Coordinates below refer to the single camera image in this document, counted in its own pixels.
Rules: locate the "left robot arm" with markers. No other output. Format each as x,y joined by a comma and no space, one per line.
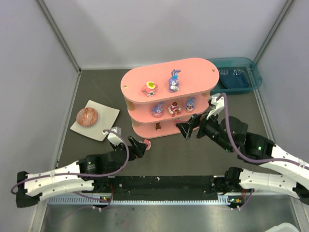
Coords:
88,174

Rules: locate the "red strawberry cake toy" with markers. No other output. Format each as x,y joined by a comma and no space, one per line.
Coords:
174,109

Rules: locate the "pink bonnet melody toy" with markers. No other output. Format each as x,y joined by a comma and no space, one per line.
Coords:
148,144

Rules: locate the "teal plastic bin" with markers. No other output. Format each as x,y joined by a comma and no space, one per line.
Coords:
249,69

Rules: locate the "pink three-tier toy shelf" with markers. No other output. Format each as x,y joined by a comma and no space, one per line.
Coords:
198,77

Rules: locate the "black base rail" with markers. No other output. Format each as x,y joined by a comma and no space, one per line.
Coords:
204,187

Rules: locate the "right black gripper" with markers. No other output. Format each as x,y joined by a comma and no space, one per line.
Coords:
200,126

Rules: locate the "purple long-ear bunny toy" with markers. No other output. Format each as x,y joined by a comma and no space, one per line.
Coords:
190,104

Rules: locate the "pink figure toy on shelf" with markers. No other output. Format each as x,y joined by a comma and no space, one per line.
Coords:
179,120

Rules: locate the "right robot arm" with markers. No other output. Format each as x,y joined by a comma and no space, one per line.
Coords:
291,175

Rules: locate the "pink doll green bow toy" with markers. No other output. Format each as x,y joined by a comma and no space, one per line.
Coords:
149,89

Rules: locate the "small brown bear toy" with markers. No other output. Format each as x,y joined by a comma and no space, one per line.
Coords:
157,126

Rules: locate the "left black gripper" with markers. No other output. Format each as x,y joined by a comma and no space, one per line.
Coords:
132,148

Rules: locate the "red patterned bowl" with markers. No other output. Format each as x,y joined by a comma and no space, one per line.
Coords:
87,117

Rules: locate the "purple bunny head toy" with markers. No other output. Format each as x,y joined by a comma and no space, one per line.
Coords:
157,110

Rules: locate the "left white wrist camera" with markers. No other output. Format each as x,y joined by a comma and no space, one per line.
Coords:
113,136

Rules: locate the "white slotted cable duct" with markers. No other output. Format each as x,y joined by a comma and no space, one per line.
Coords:
78,200

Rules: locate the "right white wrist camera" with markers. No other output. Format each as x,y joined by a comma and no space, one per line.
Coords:
216,104

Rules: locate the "purple bunny striped shirt toy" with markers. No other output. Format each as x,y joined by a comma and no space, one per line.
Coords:
173,81

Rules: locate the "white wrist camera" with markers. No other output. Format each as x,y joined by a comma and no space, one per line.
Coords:
216,104
113,136

